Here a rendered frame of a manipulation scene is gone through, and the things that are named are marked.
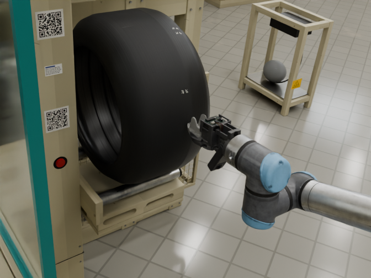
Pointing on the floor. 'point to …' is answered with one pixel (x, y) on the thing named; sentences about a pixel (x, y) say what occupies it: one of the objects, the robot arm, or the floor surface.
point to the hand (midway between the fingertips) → (191, 127)
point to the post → (61, 142)
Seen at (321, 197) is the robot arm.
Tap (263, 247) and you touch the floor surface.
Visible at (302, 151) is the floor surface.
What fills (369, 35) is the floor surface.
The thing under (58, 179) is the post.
